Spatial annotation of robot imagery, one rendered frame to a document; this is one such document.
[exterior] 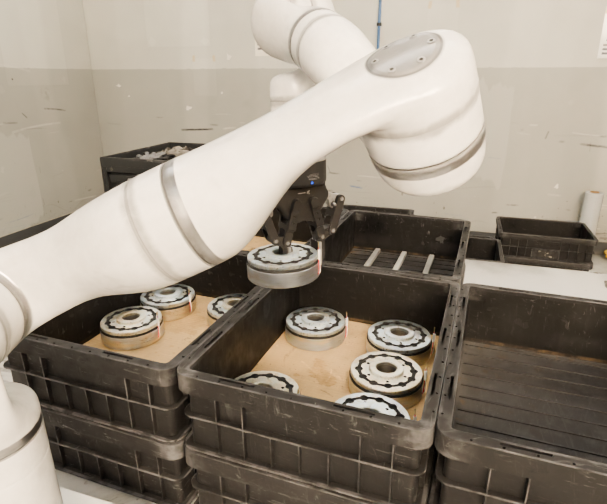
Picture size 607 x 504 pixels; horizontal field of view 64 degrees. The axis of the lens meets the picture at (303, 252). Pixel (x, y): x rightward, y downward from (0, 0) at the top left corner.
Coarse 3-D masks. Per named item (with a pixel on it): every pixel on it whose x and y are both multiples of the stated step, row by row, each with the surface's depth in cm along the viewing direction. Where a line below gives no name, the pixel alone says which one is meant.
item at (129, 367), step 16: (240, 256) 94; (256, 288) 80; (240, 304) 74; (224, 320) 69; (32, 336) 65; (208, 336) 65; (32, 352) 65; (48, 352) 64; (64, 352) 62; (80, 352) 61; (96, 352) 61; (112, 352) 61; (192, 352) 61; (96, 368) 61; (112, 368) 60; (128, 368) 59; (144, 368) 58; (160, 368) 58; (176, 368) 58; (160, 384) 58
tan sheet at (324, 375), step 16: (352, 336) 85; (432, 336) 85; (272, 352) 80; (288, 352) 80; (304, 352) 80; (320, 352) 80; (336, 352) 80; (352, 352) 80; (256, 368) 76; (272, 368) 76; (288, 368) 76; (304, 368) 76; (320, 368) 76; (336, 368) 76; (304, 384) 72; (320, 384) 72; (336, 384) 72; (336, 400) 68
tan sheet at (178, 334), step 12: (204, 300) 99; (204, 312) 94; (168, 324) 89; (180, 324) 89; (192, 324) 89; (204, 324) 89; (96, 336) 85; (168, 336) 85; (180, 336) 85; (192, 336) 85; (108, 348) 81; (144, 348) 81; (156, 348) 81; (168, 348) 81; (180, 348) 81; (156, 360) 78; (168, 360) 78
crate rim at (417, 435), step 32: (448, 320) 69; (448, 352) 63; (192, 384) 56; (224, 384) 55; (256, 384) 55; (288, 416) 53; (320, 416) 51; (352, 416) 50; (384, 416) 50; (416, 448) 48
